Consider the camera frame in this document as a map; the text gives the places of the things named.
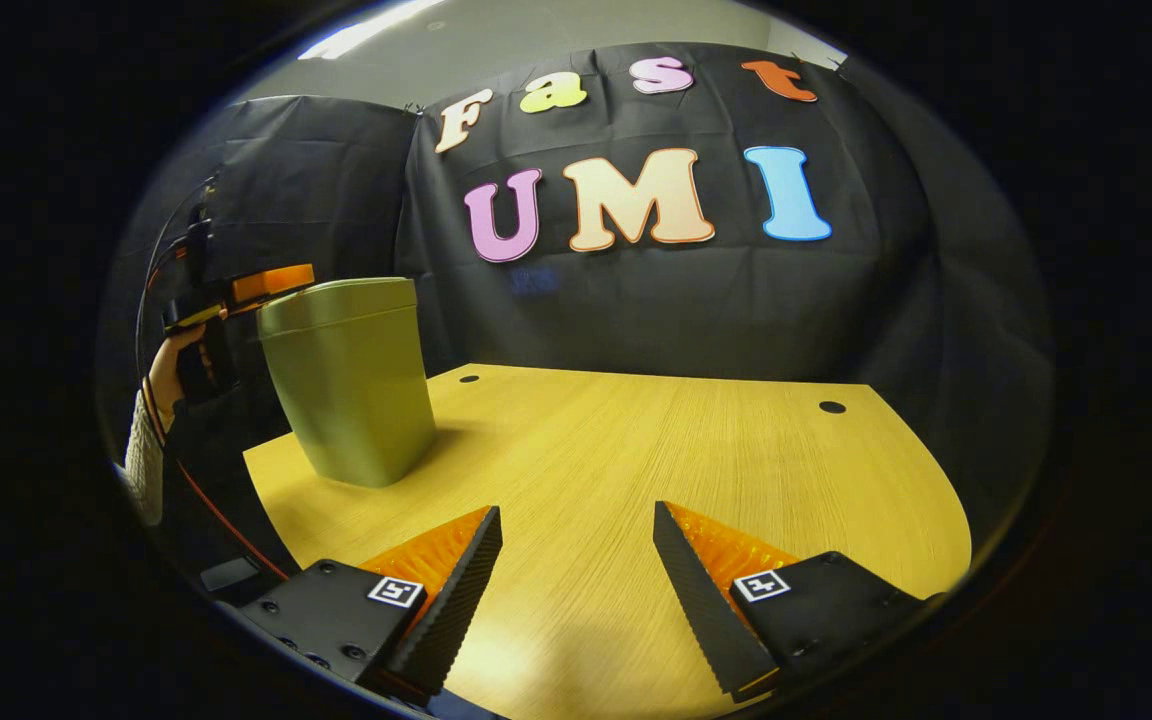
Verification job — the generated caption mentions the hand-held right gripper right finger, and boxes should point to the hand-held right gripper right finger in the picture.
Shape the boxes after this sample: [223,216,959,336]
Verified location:
[652,500,937,704]

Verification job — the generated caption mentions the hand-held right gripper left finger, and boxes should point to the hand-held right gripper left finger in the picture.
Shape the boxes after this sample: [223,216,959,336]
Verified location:
[238,505,504,706]

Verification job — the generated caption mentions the green desktop garbage bin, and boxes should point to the green desktop garbage bin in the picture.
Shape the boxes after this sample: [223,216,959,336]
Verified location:
[256,277,439,489]

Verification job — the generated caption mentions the wooden desktop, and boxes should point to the wooden desktop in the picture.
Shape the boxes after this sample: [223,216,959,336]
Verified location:
[242,363,974,720]

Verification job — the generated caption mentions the black backdrop cloth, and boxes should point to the black backdrop cloth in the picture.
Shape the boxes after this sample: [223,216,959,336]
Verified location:
[96,42,1055,561]

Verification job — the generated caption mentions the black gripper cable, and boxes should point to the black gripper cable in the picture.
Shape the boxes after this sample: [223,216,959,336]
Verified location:
[134,172,222,381]

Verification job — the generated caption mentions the red gripper cable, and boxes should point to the red gripper cable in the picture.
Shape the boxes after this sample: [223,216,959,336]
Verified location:
[139,375,292,583]

